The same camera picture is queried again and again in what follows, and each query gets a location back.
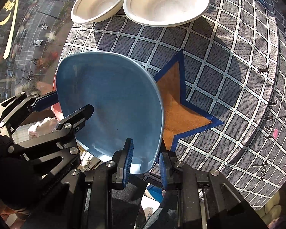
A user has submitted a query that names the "grey checked star tablecloth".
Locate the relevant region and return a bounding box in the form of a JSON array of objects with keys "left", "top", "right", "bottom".
[{"left": 59, "top": 0, "right": 286, "bottom": 211}]

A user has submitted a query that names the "blue plate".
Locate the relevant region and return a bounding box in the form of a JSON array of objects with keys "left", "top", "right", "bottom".
[{"left": 55, "top": 52, "right": 165, "bottom": 175}]

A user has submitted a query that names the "pink plate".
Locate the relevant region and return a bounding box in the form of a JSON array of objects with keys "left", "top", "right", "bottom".
[{"left": 51, "top": 80, "right": 65, "bottom": 123}]

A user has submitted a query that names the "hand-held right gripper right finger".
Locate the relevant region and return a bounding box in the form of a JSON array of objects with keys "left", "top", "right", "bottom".
[{"left": 157, "top": 152, "right": 270, "bottom": 229}]

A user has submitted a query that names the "white plastic bag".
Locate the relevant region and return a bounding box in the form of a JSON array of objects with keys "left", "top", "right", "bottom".
[{"left": 28, "top": 117, "right": 59, "bottom": 139}]

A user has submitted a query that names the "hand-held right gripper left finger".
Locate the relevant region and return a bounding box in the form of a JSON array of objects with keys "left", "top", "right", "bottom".
[{"left": 85, "top": 138, "right": 149, "bottom": 229}]

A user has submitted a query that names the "white paper bowl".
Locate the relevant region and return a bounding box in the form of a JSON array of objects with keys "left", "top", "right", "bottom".
[
  {"left": 71, "top": 0, "right": 129, "bottom": 24},
  {"left": 123, "top": 0, "right": 210, "bottom": 27}
]

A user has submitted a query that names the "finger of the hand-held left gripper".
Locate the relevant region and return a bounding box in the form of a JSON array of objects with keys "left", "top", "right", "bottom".
[
  {"left": 7, "top": 104, "right": 95, "bottom": 153},
  {"left": 0, "top": 90, "right": 59, "bottom": 129}
]

